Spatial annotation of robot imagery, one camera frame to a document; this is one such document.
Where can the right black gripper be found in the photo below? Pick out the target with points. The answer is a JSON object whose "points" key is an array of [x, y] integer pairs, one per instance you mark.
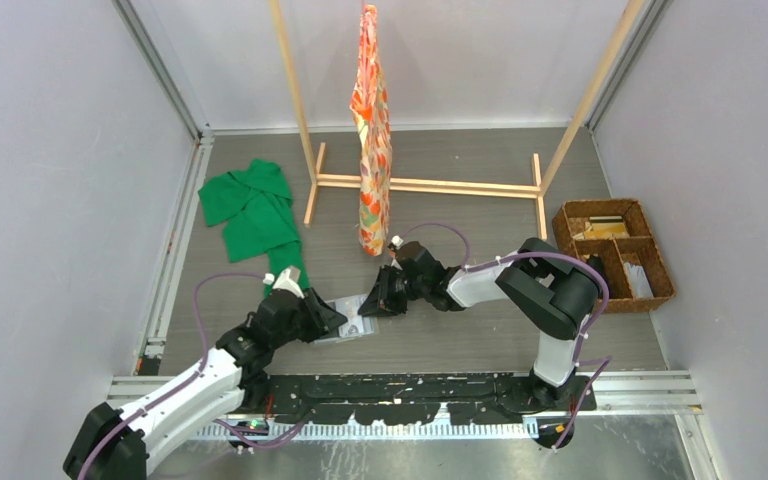
{"points": [[382, 302]]}

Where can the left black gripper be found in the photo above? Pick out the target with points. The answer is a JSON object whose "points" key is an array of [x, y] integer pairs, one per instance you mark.
{"points": [[322, 319]]}

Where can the white credit card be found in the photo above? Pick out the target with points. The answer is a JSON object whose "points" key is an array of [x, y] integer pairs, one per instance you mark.
{"points": [[354, 324]]}

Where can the grey card holder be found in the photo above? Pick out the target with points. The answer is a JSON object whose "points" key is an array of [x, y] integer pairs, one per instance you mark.
{"points": [[351, 321]]}

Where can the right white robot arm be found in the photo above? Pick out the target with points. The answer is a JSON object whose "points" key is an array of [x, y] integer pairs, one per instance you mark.
{"points": [[558, 293]]}

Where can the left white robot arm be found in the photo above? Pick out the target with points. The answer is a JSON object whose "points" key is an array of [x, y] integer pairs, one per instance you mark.
{"points": [[130, 441]]}

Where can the gold card in basket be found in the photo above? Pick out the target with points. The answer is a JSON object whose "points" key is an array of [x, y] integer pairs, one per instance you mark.
{"points": [[602, 227]]}

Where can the green cloth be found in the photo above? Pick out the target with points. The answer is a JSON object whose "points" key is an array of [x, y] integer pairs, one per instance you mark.
{"points": [[254, 208]]}

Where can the wooden hanging rack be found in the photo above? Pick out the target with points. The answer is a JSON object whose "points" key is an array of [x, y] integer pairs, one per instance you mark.
{"points": [[542, 180]]}

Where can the orange patterned hanging cloth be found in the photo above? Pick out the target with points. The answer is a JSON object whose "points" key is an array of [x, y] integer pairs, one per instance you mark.
{"points": [[370, 112]]}

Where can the black object in basket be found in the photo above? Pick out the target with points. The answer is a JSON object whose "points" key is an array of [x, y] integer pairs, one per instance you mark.
{"points": [[598, 264]]}

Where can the brown wicker basket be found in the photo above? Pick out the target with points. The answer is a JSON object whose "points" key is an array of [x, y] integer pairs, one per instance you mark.
{"points": [[640, 248]]}

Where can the white paper in basket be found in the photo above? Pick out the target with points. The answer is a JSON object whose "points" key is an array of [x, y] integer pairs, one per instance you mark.
{"points": [[640, 285]]}

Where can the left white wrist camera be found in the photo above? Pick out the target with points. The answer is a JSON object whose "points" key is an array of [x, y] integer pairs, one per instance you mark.
{"points": [[286, 280]]}

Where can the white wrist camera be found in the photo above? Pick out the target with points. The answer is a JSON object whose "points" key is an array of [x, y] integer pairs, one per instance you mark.
{"points": [[286, 280], [394, 245]]}

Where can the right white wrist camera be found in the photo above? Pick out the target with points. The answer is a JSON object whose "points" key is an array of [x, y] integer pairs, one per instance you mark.
{"points": [[394, 245]]}

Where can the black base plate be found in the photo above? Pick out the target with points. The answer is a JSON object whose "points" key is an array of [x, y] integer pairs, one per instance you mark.
{"points": [[407, 399]]}

